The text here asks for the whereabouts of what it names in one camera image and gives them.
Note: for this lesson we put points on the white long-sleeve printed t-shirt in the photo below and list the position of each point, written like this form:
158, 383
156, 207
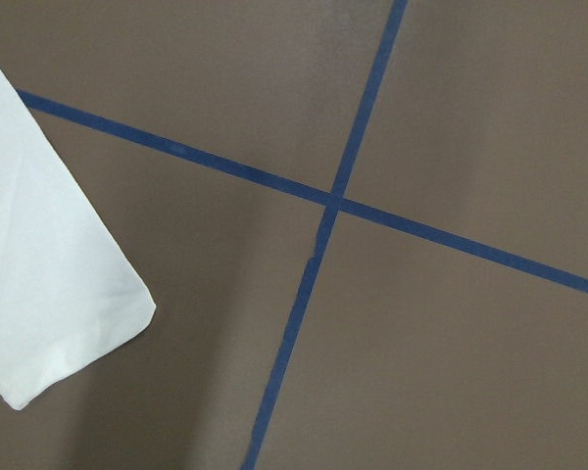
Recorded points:
68, 294

